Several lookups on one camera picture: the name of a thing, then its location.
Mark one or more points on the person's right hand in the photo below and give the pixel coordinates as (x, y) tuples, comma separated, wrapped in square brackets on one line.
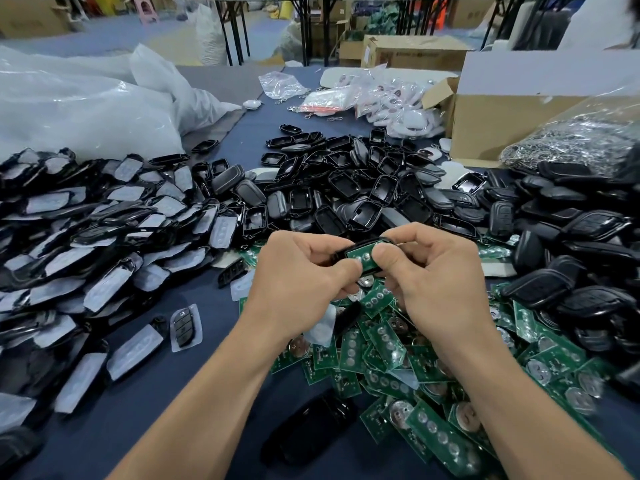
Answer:
[(435, 285)]

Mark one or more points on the person's left hand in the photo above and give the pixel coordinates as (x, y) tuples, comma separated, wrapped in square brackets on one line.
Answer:
[(295, 285)]

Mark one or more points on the small green circuit board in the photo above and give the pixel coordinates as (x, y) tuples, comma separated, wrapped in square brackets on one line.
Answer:
[(364, 255)]

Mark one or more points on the pile of green circuit boards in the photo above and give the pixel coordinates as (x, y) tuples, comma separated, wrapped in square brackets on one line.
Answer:
[(400, 370)]

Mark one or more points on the pile of black shell halves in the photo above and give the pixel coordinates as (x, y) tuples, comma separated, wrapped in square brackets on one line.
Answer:
[(350, 185)]

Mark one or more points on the pile of assembled black fobs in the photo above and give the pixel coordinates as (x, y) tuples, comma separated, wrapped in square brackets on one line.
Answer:
[(570, 265)]

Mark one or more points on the lone glossy black shell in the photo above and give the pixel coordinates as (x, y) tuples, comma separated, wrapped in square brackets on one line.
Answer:
[(308, 427)]

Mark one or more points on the pile of shells with pads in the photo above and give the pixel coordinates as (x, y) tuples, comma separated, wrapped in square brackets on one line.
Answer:
[(90, 255)]

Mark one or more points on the person's left forearm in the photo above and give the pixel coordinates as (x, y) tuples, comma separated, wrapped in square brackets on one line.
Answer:
[(200, 405)]

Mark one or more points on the person's right forearm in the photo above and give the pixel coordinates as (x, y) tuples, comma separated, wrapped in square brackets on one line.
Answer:
[(520, 415)]

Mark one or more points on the clear plastic film piece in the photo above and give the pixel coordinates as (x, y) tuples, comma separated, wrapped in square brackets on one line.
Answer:
[(321, 327)]

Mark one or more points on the large open cardboard box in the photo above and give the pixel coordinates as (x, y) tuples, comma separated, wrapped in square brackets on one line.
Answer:
[(510, 120)]

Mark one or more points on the heap of clear parts bags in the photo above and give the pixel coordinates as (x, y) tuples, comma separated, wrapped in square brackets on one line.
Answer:
[(405, 105)]

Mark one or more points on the small white object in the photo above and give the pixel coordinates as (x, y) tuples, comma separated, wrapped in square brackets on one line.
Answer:
[(252, 105)]

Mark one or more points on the clear bag with red label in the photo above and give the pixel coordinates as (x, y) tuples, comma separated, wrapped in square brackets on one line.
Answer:
[(328, 101)]

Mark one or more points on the small crumpled clear plastic bag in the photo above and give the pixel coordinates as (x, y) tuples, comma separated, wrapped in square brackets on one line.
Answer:
[(283, 86)]

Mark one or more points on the clear bag of metal parts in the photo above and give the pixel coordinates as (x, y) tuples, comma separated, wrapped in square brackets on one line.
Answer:
[(590, 140)]

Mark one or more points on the brown cardboard box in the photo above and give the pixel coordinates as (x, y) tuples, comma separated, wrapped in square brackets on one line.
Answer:
[(415, 53)]

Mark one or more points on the white sack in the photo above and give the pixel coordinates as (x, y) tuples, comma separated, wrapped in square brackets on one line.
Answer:
[(210, 35)]

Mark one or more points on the large white plastic bag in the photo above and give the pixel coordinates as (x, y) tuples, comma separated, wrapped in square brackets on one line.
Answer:
[(80, 105)]

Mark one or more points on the pink plastic stool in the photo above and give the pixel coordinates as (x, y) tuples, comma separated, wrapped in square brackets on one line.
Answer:
[(146, 9)]

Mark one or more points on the tan cardboard box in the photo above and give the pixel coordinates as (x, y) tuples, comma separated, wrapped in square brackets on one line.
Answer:
[(30, 15)]

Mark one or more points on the black metal table frame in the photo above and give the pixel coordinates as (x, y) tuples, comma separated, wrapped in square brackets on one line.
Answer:
[(241, 25)]

